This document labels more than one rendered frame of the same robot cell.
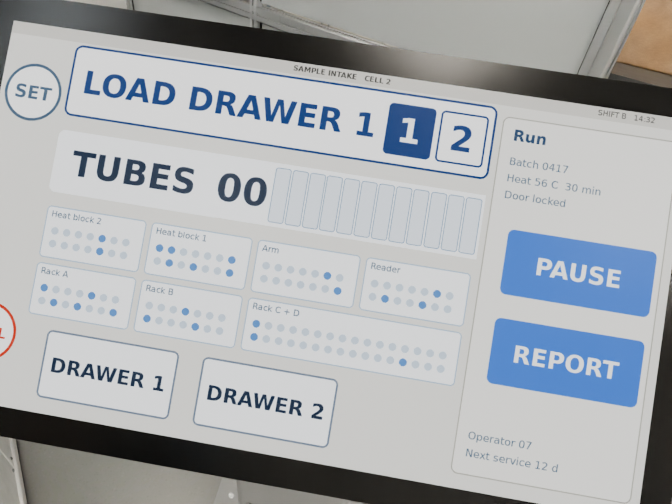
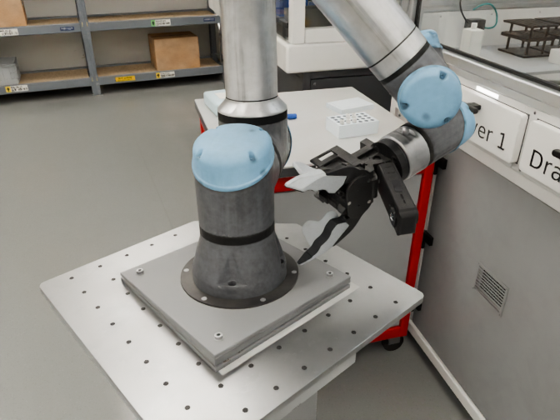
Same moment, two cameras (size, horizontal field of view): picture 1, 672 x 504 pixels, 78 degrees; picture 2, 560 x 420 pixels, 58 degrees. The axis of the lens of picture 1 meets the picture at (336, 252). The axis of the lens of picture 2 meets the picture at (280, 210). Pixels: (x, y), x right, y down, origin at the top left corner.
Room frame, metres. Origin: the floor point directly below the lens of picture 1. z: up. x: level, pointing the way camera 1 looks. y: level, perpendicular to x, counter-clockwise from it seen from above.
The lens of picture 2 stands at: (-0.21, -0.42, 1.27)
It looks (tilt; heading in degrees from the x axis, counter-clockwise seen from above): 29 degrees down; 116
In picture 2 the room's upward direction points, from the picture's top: straight up
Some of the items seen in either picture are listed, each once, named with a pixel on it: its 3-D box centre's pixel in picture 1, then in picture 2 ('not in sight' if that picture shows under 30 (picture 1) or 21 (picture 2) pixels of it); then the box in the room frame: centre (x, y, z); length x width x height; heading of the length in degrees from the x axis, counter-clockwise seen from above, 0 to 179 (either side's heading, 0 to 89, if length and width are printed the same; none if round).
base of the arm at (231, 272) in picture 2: not in sight; (238, 247); (-0.56, 0.15, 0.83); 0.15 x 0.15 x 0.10
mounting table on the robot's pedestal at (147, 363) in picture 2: not in sight; (231, 317); (-0.57, 0.12, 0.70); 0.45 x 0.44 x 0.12; 68
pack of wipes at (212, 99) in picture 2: not in sight; (223, 102); (-1.06, 0.91, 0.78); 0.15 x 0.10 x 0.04; 139
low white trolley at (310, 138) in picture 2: not in sight; (301, 227); (-0.79, 0.92, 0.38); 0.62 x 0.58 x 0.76; 132
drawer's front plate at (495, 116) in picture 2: not in sight; (478, 118); (-0.29, 0.82, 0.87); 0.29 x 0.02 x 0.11; 132
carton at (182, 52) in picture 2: not in sight; (173, 50); (-3.19, 3.46, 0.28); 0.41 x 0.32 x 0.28; 48
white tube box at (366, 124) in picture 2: not in sight; (352, 124); (-0.63, 0.90, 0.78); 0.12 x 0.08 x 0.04; 47
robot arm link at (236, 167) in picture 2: not in sight; (235, 176); (-0.57, 0.16, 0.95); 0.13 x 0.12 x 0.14; 106
